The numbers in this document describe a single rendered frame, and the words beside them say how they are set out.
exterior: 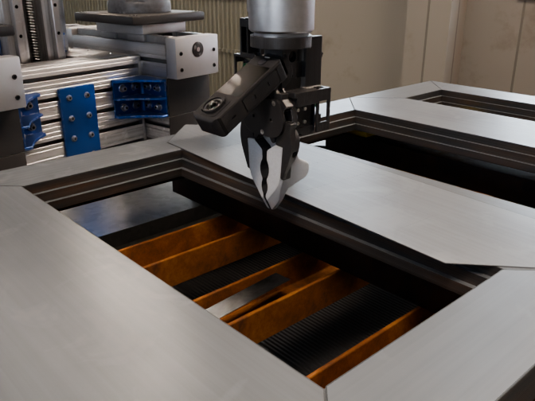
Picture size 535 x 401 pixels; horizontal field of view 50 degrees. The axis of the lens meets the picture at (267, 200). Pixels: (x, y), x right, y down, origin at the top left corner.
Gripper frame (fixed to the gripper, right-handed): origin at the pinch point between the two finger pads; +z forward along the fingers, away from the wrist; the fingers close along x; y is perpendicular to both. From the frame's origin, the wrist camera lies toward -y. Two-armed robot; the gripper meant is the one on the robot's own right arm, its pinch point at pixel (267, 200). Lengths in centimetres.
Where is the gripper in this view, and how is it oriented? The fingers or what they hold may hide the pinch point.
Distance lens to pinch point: 72.9
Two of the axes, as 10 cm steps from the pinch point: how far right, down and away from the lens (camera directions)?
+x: -6.7, -2.7, 6.9
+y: 7.4, -2.5, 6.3
